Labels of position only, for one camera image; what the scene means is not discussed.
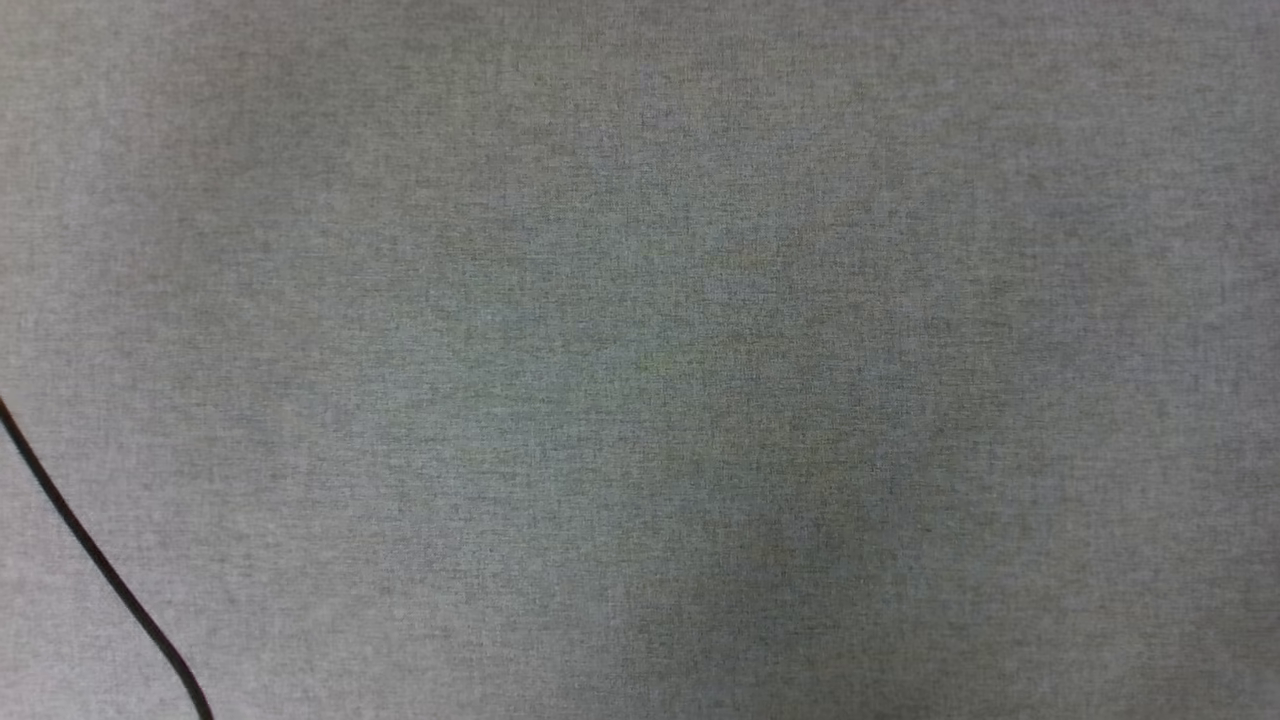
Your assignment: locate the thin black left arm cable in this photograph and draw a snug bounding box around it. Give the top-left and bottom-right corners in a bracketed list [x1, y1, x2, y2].
[0, 398, 215, 720]

